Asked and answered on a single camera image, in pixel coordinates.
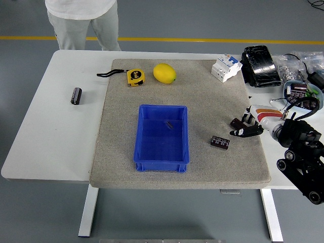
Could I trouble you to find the blue plastic box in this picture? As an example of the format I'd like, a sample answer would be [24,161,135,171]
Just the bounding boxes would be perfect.
[133,104,190,173]

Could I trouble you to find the white table leg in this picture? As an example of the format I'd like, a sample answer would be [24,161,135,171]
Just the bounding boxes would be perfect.
[78,187,99,237]
[260,188,284,242]

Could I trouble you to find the clear bag of washers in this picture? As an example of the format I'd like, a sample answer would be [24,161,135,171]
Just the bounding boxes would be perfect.
[274,54,308,83]

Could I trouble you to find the black floor cable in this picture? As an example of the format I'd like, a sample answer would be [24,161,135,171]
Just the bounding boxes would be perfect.
[307,0,324,11]

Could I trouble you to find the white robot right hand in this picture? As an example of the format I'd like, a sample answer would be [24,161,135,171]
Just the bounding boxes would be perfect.
[229,104,284,139]

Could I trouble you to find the yellow lemon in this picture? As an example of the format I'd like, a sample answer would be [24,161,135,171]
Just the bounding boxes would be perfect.
[152,63,177,84]

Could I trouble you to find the thin black wire loop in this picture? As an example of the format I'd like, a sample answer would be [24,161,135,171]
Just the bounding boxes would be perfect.
[269,97,289,109]

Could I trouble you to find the light blue bowl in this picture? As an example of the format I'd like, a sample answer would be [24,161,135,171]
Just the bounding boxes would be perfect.
[282,80,324,114]

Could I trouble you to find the black power adapter with cord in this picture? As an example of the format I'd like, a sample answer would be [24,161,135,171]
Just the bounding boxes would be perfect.
[283,53,324,90]

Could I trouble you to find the yellow tape measure with strap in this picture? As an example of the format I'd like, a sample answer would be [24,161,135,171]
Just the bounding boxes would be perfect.
[96,68,147,88]

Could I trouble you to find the clear bag of parts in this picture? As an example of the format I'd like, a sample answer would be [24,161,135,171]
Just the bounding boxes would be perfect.
[291,50,324,76]

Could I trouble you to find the person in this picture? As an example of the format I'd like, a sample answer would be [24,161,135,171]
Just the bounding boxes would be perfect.
[45,0,122,51]

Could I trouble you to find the white blue circuit breaker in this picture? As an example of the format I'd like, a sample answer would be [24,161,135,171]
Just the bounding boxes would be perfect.
[211,54,243,83]

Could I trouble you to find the glossy black pack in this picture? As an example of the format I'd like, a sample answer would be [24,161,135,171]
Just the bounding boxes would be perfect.
[239,45,283,88]

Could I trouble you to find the grey-brown fabric mat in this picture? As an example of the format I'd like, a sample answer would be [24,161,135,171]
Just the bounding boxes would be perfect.
[90,59,271,189]

